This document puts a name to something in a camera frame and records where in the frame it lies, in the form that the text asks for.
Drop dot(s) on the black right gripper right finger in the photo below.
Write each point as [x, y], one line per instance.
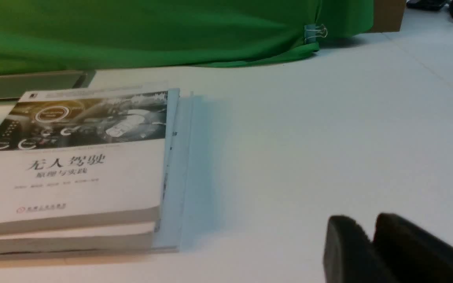
[411, 253]

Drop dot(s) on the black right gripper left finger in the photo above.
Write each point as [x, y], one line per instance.
[349, 256]

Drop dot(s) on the thin bottom book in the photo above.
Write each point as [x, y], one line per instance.
[168, 237]

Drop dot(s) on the white middle book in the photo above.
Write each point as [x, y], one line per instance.
[115, 237]

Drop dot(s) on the white book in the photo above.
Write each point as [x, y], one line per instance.
[115, 237]
[85, 157]

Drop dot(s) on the metal binder clip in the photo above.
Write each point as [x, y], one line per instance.
[313, 32]

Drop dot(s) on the brown cardboard box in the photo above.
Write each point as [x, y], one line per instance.
[388, 16]

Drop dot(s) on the white top book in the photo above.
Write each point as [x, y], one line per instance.
[85, 157]

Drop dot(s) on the green backdrop cloth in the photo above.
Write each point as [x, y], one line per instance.
[55, 35]

